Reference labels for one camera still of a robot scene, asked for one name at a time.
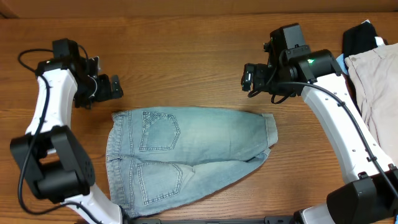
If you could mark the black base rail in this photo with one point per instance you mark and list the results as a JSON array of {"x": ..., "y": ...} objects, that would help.
[{"x": 265, "y": 220}]

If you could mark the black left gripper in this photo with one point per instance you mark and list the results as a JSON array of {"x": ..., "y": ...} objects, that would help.
[{"x": 104, "y": 88}]

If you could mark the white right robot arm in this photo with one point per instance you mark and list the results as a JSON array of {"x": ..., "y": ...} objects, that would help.
[{"x": 369, "y": 193}]

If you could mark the light blue denim shorts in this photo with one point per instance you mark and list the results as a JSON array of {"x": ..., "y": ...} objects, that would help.
[{"x": 165, "y": 157}]

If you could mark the black folded garment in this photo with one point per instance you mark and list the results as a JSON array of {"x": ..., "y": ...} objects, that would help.
[{"x": 359, "y": 35}]

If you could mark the light blue garment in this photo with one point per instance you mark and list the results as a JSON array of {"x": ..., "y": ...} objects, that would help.
[{"x": 341, "y": 62}]

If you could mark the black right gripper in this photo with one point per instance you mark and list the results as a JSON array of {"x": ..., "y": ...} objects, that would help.
[{"x": 262, "y": 72}]

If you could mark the beige trousers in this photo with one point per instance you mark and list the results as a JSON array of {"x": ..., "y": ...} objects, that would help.
[{"x": 374, "y": 76}]

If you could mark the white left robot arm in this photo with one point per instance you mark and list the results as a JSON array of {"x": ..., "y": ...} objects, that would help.
[{"x": 55, "y": 170}]

